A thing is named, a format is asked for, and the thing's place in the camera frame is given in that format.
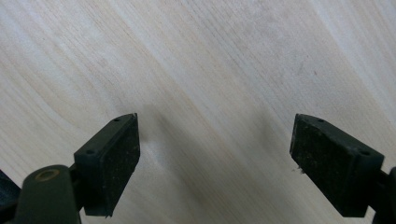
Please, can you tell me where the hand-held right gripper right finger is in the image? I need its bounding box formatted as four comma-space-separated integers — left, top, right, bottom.
289, 113, 386, 218

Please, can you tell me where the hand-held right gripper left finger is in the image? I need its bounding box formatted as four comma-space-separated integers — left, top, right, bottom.
73, 113, 141, 218

